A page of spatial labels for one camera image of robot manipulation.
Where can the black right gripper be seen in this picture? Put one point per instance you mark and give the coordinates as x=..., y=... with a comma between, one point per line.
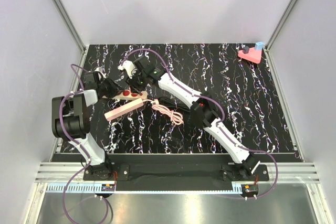
x=130, y=82

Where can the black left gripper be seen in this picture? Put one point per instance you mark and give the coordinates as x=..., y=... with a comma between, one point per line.
x=115, y=88

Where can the beige power strip red sockets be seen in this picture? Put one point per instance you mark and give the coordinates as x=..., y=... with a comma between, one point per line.
x=128, y=95

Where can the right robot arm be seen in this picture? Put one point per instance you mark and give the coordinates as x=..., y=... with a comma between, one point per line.
x=203, y=109

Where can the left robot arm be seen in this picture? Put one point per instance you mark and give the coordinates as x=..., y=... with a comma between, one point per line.
x=70, y=121

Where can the dark grey plug block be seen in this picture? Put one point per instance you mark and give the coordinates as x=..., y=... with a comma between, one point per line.
x=246, y=50

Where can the pink triangular socket block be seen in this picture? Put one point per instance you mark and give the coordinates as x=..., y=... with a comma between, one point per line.
x=253, y=55

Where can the blue plug block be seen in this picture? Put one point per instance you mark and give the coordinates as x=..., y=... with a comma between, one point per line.
x=259, y=46

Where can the pink power strip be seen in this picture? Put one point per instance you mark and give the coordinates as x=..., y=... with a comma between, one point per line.
x=124, y=109

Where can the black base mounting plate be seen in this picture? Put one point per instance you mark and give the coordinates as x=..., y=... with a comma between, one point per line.
x=181, y=172

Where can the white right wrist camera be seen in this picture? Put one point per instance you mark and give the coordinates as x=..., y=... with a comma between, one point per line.
x=129, y=67

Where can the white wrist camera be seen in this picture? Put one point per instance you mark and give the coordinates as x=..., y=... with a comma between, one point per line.
x=100, y=70
x=129, y=67

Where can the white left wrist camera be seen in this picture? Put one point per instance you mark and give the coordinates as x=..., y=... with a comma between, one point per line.
x=100, y=70

